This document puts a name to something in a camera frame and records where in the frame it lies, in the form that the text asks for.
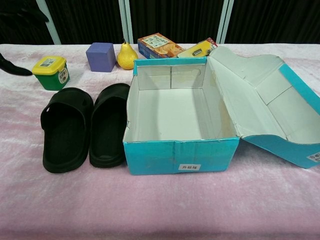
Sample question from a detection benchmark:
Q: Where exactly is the green tub with yellow lid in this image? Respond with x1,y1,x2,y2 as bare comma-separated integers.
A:
31,55,71,91

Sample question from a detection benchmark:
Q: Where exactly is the orange snack box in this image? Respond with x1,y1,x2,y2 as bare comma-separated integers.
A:
137,34,186,60

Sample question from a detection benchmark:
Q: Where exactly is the razor in yellow blister pack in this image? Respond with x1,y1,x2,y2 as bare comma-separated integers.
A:
177,37,221,59

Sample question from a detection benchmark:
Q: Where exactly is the black rubber slipper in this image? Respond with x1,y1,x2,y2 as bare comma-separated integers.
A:
41,87,95,174
89,82,131,169

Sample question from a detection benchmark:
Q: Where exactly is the pink plush table cloth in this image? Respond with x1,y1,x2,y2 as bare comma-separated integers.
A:
0,43,320,240

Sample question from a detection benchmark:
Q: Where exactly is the pale double partition frame post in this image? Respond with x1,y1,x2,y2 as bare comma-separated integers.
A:
118,0,135,45

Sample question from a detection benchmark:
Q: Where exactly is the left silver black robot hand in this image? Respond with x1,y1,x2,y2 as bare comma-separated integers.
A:
0,53,33,76

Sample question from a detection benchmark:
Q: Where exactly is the yellow toy pear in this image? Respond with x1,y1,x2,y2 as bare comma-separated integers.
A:
116,38,139,71

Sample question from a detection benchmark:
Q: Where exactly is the open blue cardboard shoe box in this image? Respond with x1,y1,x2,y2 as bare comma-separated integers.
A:
122,46,320,176

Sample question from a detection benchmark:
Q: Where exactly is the purple foam cube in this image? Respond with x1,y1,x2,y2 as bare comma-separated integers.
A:
85,42,117,73

